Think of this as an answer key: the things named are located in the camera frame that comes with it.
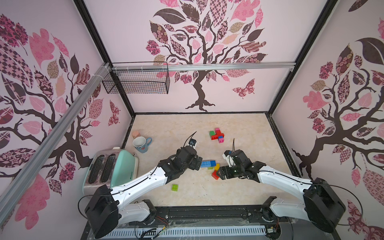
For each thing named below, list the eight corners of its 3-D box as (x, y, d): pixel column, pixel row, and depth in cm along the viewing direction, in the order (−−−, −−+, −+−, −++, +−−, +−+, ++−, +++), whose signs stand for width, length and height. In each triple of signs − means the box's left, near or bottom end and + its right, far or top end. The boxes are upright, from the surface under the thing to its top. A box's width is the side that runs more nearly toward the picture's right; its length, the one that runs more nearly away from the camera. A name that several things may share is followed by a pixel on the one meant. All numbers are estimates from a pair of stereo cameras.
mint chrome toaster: (99, 194, 81) (79, 183, 68) (108, 163, 94) (93, 148, 80) (135, 190, 83) (122, 178, 69) (139, 159, 95) (129, 144, 81)
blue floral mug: (135, 154, 98) (130, 147, 91) (138, 144, 104) (134, 136, 96) (150, 154, 98) (146, 146, 91) (152, 144, 103) (149, 135, 96)
